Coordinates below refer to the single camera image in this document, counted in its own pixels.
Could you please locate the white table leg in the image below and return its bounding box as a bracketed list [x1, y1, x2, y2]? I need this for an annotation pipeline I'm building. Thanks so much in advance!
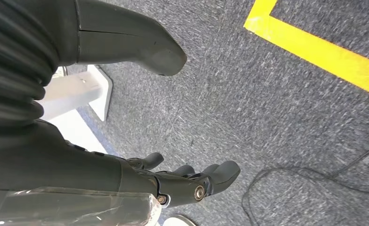
[36, 65, 114, 122]

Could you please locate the white rounded object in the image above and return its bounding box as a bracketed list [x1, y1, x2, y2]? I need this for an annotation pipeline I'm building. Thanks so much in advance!
[162, 214, 199, 226]

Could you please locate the yellow floor tape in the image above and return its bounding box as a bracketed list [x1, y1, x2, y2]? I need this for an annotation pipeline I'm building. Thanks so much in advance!
[243, 0, 369, 100]

